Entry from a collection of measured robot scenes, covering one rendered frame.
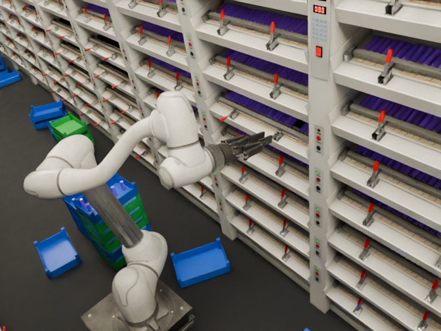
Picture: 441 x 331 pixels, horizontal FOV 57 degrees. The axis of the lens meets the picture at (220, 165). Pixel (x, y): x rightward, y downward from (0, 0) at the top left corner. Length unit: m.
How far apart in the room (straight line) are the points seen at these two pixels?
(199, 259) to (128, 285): 0.79
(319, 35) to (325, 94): 0.19
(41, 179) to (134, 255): 0.57
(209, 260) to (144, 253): 0.67
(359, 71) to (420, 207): 0.46
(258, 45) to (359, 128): 0.46
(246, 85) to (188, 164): 0.56
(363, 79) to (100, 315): 1.53
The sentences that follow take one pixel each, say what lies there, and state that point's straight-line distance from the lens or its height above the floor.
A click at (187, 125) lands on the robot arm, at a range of 1.23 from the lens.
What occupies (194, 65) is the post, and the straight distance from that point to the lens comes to 1.89.
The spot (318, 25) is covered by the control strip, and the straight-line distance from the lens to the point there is 1.29.
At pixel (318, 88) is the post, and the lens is 1.38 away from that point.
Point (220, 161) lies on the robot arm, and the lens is 1.32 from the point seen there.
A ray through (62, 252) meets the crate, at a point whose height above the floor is 0.00.
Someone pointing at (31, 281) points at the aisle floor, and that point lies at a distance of 2.81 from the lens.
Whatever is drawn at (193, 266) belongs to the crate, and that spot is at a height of 0.00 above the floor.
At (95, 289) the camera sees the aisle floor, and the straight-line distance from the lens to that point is 2.56.
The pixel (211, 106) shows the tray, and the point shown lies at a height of 0.94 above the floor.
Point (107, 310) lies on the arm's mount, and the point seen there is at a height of 0.27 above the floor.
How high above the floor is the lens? 1.90
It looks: 38 degrees down
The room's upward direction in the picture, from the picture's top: 10 degrees counter-clockwise
